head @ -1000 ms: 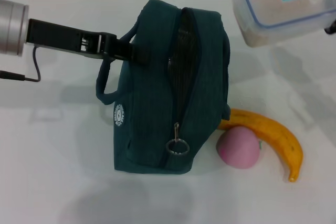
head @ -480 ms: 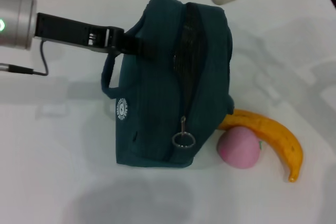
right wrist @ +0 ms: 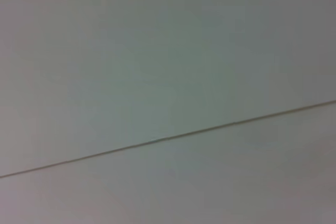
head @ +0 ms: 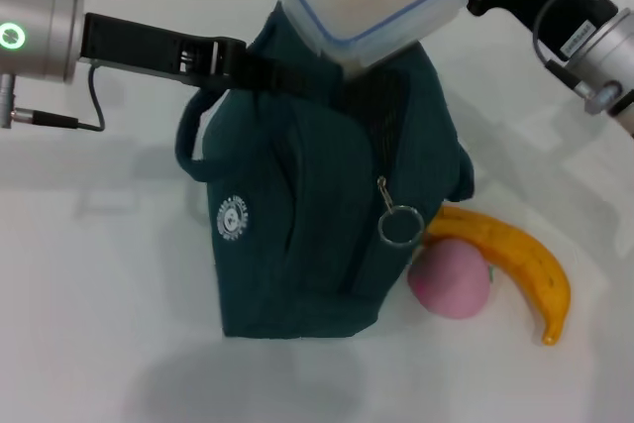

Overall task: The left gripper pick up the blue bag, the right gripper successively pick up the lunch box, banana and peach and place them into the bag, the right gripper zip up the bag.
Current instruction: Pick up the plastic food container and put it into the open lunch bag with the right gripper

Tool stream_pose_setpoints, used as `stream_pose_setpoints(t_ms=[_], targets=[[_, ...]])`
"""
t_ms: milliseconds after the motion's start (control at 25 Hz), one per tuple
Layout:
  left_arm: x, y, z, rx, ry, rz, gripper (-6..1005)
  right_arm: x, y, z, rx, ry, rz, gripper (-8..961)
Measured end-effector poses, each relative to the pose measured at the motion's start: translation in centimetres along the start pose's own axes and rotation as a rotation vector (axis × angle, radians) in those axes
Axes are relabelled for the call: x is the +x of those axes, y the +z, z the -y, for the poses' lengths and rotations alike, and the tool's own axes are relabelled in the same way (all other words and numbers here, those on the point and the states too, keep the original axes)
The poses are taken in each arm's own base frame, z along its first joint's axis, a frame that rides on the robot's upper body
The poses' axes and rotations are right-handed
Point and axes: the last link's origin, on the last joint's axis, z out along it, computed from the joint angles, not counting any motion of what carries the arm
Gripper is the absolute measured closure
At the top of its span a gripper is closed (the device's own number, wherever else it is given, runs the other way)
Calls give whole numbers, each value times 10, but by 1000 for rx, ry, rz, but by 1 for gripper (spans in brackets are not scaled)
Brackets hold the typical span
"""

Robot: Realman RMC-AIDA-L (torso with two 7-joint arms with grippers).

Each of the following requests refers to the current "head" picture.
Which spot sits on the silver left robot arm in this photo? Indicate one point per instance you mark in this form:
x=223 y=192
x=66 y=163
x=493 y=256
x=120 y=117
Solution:
x=44 y=27

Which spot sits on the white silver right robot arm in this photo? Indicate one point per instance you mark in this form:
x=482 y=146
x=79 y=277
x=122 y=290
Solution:
x=609 y=46

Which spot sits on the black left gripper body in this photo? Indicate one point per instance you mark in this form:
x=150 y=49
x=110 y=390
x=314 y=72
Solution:
x=138 y=46

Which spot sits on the dark teal lunch bag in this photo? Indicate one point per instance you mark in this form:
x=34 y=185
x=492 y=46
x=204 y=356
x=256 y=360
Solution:
x=307 y=195

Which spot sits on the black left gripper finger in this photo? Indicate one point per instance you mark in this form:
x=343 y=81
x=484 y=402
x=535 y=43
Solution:
x=277 y=78

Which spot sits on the clear lunch box blue lid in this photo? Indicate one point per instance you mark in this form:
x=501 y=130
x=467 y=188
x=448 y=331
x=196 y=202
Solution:
x=376 y=2

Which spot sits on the pink toy peach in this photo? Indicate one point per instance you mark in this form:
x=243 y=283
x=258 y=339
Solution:
x=446 y=284

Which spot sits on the yellow banana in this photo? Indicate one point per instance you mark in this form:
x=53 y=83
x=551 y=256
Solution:
x=520 y=254

